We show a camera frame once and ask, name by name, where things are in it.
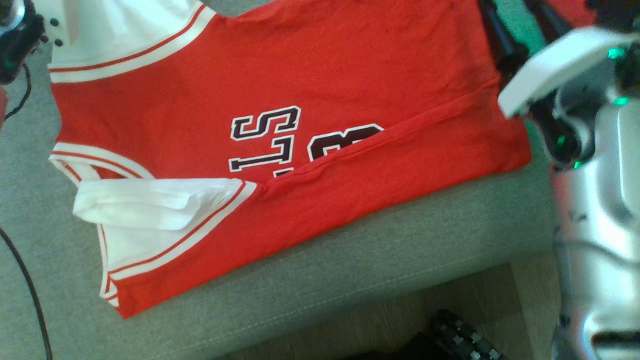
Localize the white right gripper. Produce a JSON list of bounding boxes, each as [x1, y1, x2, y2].
[[477, 0, 640, 119]]

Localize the thin black cable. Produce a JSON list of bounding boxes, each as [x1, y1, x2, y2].
[[0, 62, 53, 360]]

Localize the red white basketball jersey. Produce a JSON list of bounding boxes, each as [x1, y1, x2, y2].
[[32, 0, 532, 320]]

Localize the grey sofa seat cushion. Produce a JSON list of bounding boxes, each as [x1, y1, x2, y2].
[[0, 0, 556, 360]]

